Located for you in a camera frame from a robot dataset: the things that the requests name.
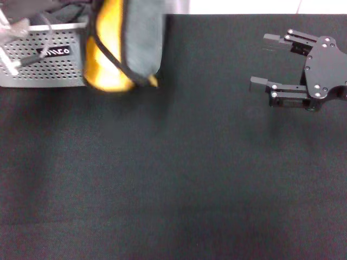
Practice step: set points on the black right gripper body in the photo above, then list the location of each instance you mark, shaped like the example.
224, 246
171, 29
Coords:
325, 67

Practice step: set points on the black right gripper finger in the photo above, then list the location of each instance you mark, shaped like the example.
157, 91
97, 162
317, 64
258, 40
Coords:
272, 42
259, 84

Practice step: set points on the yellow grey towel black trim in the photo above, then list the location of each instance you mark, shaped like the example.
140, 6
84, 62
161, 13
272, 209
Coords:
141, 40

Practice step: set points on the black tablecloth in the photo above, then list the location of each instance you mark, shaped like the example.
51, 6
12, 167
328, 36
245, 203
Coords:
173, 176

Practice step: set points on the grey perforated plastic storage box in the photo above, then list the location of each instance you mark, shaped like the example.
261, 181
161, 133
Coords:
54, 73

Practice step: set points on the black cloth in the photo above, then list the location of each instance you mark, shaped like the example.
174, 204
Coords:
65, 13

